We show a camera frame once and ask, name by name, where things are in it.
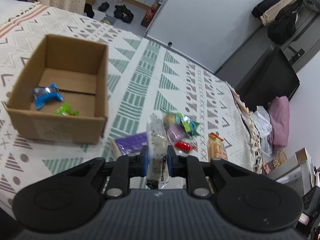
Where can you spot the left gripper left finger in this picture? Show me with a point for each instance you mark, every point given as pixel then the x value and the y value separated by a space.
pixel 125 168

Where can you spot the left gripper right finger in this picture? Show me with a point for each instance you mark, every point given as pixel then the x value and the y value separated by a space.
pixel 190 169

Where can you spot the red candy packet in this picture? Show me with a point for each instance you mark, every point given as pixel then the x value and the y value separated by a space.
pixel 184 146

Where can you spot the purple snack packet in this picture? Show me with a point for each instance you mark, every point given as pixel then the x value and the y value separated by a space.
pixel 128 145

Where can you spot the clear speckled snack packet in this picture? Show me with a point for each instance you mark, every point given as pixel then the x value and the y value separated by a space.
pixel 157 174

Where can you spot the orange biscuit packet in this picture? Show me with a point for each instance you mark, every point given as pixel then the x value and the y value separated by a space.
pixel 215 147

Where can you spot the light purple round snack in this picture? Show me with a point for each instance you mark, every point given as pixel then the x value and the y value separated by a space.
pixel 175 132

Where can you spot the green blue snack packet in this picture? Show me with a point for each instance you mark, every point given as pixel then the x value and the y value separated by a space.
pixel 190 127

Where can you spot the small green candy packet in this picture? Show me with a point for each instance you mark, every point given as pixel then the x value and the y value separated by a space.
pixel 65 109

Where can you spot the patterned bed blanket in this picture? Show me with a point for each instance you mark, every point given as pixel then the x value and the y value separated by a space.
pixel 144 78

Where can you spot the brown cardboard box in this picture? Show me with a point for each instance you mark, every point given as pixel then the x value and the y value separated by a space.
pixel 79 70

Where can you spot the pink pillow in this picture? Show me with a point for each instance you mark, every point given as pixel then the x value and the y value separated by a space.
pixel 279 113

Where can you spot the dark red bottle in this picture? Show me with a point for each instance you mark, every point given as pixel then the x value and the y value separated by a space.
pixel 148 17

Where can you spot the black slippers pair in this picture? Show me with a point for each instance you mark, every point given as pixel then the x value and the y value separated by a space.
pixel 122 13

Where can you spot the single black slipper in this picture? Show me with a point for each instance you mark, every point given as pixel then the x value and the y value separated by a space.
pixel 103 7

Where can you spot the pile of clothes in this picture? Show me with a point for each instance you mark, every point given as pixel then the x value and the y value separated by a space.
pixel 280 17

